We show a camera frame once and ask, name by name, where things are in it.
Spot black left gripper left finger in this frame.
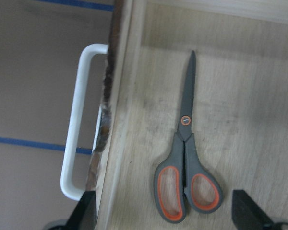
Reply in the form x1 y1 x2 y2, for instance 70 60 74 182
43 191 96 230

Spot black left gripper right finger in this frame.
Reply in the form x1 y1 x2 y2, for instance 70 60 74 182
231 190 288 230

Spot grey orange handled scissors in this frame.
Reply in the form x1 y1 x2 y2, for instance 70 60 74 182
153 51 223 224

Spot wooden drawer with white handle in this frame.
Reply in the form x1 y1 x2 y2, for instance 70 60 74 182
60 0 288 230

